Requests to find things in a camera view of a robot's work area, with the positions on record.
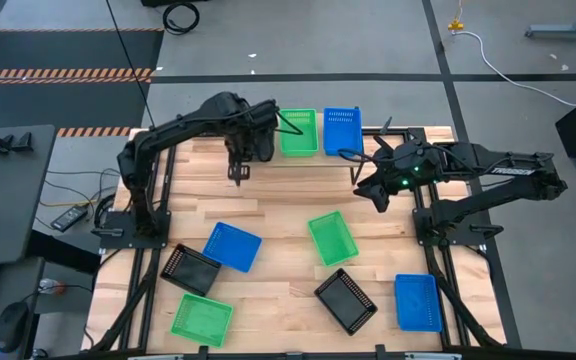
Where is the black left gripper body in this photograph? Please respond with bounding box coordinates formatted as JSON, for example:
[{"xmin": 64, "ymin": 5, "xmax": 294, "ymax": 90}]
[{"xmin": 225, "ymin": 99, "xmax": 279, "ymax": 151}]

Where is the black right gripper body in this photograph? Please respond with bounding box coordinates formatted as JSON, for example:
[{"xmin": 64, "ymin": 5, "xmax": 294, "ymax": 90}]
[{"xmin": 371, "ymin": 167, "xmax": 403, "ymax": 194}]

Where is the green plastic basket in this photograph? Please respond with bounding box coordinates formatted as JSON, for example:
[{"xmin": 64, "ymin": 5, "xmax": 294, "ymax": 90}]
[
  {"xmin": 170, "ymin": 292, "xmax": 235, "ymax": 349},
  {"xmin": 307, "ymin": 210, "xmax": 360, "ymax": 267},
  {"xmin": 278, "ymin": 108, "xmax": 320, "ymax": 158}
]

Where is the blue plastic basket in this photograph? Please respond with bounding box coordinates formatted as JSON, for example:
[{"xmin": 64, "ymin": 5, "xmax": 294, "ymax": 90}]
[
  {"xmin": 322, "ymin": 106, "xmax": 365, "ymax": 157},
  {"xmin": 394, "ymin": 272, "xmax": 444, "ymax": 333},
  {"xmin": 201, "ymin": 221, "xmax": 263, "ymax": 274}
]

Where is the black power adapter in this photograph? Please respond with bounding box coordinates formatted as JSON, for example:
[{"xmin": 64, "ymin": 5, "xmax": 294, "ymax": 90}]
[{"xmin": 49, "ymin": 203, "xmax": 91, "ymax": 234}]

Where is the black floor mat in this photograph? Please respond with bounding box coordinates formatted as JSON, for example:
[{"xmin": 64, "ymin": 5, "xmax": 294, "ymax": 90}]
[{"xmin": 0, "ymin": 28, "xmax": 165, "ymax": 136}]

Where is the white orange plug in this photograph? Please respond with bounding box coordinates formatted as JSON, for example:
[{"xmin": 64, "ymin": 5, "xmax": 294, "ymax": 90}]
[{"xmin": 37, "ymin": 277, "xmax": 68, "ymax": 296}]

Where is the dark grey side desk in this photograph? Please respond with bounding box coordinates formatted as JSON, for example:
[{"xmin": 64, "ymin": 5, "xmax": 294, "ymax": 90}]
[{"xmin": 0, "ymin": 124, "xmax": 58, "ymax": 267}]

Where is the grey metal table leg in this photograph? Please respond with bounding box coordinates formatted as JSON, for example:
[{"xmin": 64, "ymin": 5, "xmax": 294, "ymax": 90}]
[{"xmin": 525, "ymin": 0, "xmax": 576, "ymax": 41}]

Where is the dark grey lower desk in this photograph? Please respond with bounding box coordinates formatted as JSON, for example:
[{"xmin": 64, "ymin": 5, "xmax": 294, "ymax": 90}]
[{"xmin": 0, "ymin": 257, "xmax": 45, "ymax": 360}]

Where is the black computer mouse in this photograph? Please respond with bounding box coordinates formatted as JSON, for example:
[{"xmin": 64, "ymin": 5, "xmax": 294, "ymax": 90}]
[{"xmin": 0, "ymin": 299, "xmax": 30, "ymax": 354}]

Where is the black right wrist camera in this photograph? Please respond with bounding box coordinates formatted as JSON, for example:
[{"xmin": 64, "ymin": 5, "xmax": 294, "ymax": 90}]
[{"xmin": 370, "ymin": 188, "xmax": 393, "ymax": 215}]

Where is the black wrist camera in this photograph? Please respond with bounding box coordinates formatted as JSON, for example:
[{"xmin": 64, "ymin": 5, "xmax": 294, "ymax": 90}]
[
  {"xmin": 256, "ymin": 127, "xmax": 278, "ymax": 163},
  {"xmin": 370, "ymin": 188, "xmax": 393, "ymax": 215}
]

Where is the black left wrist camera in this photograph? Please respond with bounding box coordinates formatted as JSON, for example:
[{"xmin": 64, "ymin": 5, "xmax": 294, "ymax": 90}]
[{"xmin": 256, "ymin": 127, "xmax": 278, "ymax": 163}]

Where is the wooden shelf black frame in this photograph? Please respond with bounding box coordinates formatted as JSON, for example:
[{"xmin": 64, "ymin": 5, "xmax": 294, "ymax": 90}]
[{"xmin": 227, "ymin": 107, "xmax": 367, "ymax": 187}]

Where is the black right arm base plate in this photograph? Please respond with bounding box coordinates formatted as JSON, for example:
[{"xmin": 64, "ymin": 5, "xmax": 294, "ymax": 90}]
[{"xmin": 412, "ymin": 207, "xmax": 489, "ymax": 247}]

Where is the coiled black cable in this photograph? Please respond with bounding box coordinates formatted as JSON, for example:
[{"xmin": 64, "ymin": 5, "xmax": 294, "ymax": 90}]
[{"xmin": 161, "ymin": 2, "xmax": 202, "ymax": 36}]

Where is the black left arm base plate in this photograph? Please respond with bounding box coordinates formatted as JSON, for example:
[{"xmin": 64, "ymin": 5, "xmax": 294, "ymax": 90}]
[{"xmin": 98, "ymin": 209, "xmax": 172, "ymax": 250}]

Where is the long black cable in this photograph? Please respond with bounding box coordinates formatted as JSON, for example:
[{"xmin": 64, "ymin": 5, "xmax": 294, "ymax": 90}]
[{"xmin": 105, "ymin": 0, "xmax": 157, "ymax": 130}]

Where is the black cable sleeve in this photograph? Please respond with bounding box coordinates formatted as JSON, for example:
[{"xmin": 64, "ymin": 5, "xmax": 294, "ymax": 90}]
[
  {"xmin": 89, "ymin": 249, "xmax": 162, "ymax": 353},
  {"xmin": 430, "ymin": 249, "xmax": 502, "ymax": 349}
]

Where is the white floor cable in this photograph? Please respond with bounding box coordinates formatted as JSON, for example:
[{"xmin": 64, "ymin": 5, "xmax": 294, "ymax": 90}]
[{"xmin": 448, "ymin": 29, "xmax": 576, "ymax": 109}]

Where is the black aluminium table frame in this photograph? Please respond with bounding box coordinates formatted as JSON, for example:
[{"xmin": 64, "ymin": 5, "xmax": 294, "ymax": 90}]
[{"xmin": 87, "ymin": 127, "xmax": 522, "ymax": 359}]

